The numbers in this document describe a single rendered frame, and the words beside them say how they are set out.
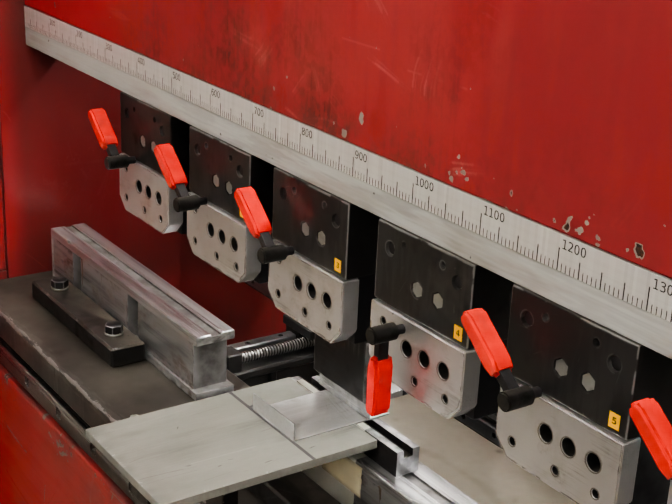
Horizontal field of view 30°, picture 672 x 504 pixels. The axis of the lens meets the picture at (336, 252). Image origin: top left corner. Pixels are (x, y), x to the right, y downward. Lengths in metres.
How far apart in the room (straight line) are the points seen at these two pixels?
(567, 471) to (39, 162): 1.25
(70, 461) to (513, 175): 0.98
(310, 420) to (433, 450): 2.04
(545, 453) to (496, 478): 2.22
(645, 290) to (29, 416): 1.21
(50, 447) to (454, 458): 1.68
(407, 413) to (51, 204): 1.72
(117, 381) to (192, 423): 0.39
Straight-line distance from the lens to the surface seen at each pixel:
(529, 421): 1.13
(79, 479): 1.86
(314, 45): 1.32
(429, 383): 1.23
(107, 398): 1.74
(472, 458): 3.42
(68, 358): 1.86
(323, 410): 1.43
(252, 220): 1.40
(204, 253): 1.59
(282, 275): 1.43
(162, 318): 1.77
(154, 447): 1.36
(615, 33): 1.00
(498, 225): 1.12
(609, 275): 1.03
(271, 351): 1.92
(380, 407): 1.26
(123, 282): 1.87
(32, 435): 2.01
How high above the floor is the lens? 1.66
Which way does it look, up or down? 20 degrees down
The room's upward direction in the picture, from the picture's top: 3 degrees clockwise
